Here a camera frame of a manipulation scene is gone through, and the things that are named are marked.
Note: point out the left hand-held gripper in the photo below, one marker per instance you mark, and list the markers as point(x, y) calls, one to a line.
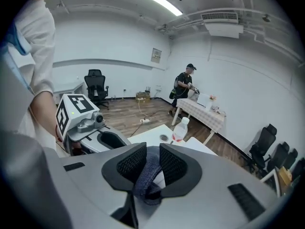
point(76, 120)

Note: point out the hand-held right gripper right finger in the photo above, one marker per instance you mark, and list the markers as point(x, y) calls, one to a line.
point(214, 175)

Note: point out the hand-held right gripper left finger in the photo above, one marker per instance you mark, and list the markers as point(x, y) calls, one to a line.
point(88, 178)

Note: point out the dark grey wiping cloth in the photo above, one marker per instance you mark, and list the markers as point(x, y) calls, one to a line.
point(145, 175)

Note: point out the person's left forearm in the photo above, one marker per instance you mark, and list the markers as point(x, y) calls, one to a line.
point(43, 113)

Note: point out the person's left hand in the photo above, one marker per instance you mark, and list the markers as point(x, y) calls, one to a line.
point(77, 148)

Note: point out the white power strip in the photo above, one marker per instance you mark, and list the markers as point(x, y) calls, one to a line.
point(145, 121)

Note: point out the row of black office chairs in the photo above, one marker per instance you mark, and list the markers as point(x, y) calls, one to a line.
point(262, 147)

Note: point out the small tape roll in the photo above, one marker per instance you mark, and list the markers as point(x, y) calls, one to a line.
point(160, 137)

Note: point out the clear water bottle red label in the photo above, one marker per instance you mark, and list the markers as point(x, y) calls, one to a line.
point(181, 130)

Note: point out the cardboard box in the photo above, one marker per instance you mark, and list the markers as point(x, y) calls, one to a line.
point(284, 175)
point(143, 96)

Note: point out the checkered cloth covered table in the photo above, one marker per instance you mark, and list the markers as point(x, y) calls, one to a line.
point(200, 116)

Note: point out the black swivel desk chair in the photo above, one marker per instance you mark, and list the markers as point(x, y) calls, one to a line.
point(95, 80)

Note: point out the clear plastic food tray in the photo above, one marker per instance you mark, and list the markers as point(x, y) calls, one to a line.
point(218, 110)

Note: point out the white desk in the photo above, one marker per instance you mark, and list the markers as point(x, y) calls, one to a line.
point(69, 87)

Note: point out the black router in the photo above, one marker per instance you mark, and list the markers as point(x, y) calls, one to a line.
point(147, 89)

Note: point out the white box appliance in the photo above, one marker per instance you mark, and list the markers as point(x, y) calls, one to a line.
point(203, 100)

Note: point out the dark brown table white legs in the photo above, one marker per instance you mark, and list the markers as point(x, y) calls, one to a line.
point(289, 187)

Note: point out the small flower bouquet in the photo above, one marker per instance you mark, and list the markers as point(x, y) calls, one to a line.
point(213, 98)

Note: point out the person in white shirt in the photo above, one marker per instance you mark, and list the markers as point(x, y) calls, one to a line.
point(35, 44)

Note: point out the light blue neck ribbon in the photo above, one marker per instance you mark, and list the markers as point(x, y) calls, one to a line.
point(14, 56)

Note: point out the white ceiling air conditioner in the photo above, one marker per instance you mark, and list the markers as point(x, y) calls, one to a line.
point(224, 30)

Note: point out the white ceiling pipes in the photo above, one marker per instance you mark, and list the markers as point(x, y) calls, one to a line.
point(274, 42)

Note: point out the beige wall notice panel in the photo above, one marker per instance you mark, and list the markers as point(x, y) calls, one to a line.
point(156, 55)

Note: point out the ceiling security camera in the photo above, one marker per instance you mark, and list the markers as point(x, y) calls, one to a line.
point(266, 18)

